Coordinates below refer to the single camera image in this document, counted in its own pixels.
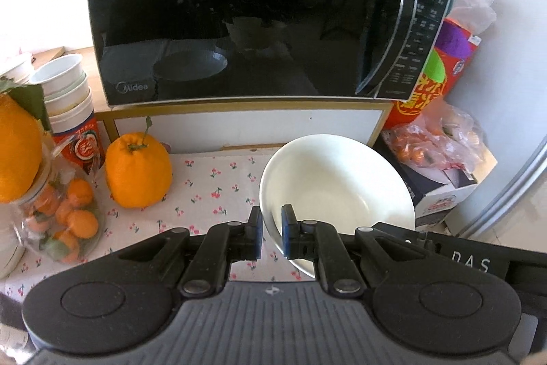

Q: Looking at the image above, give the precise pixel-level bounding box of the large orange with leaves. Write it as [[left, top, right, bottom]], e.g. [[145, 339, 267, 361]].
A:
[[0, 76, 49, 204]]

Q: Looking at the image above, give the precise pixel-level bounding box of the dark cardboard box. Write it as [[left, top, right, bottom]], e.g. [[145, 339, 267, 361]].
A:
[[375, 134, 480, 230]]

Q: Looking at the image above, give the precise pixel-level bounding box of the orange with short stem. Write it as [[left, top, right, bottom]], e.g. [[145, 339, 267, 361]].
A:
[[105, 117, 174, 209]]

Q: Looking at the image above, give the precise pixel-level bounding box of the stack of paper cups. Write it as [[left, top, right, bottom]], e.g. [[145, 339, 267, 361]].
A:
[[29, 53, 106, 170]]

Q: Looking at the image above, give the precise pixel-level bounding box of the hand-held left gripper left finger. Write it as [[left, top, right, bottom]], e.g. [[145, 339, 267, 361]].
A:
[[117, 205, 263, 300]]

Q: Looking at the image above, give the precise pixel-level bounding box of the red printed bag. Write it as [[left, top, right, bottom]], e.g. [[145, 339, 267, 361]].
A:
[[382, 17, 483, 131]]

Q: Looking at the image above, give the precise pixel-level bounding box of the glass jar of small oranges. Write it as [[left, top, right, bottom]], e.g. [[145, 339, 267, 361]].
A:
[[11, 138, 105, 265]]

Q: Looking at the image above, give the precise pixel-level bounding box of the large cream bowl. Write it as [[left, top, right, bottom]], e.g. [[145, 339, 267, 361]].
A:
[[259, 134, 416, 280]]

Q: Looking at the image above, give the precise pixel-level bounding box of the plastic bag of small oranges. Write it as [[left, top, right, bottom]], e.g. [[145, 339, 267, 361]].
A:
[[382, 99, 489, 178]]

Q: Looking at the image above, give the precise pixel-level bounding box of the white wood-framed stand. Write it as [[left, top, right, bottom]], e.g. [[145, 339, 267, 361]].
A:
[[93, 99, 395, 154]]

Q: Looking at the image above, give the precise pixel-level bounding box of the black microwave oven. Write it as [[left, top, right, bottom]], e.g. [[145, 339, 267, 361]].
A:
[[84, 0, 459, 108]]

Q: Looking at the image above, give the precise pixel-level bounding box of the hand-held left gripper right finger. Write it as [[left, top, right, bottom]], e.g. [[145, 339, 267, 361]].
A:
[[280, 203, 431, 298]]

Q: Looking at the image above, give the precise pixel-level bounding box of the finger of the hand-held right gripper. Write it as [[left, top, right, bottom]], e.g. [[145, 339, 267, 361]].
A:
[[371, 221, 429, 253]]

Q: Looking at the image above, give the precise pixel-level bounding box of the floral tablecloth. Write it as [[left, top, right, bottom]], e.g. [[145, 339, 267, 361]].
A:
[[0, 149, 319, 303]]

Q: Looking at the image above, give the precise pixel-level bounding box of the white paper cup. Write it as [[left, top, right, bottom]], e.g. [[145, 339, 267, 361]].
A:
[[0, 52, 36, 87]]

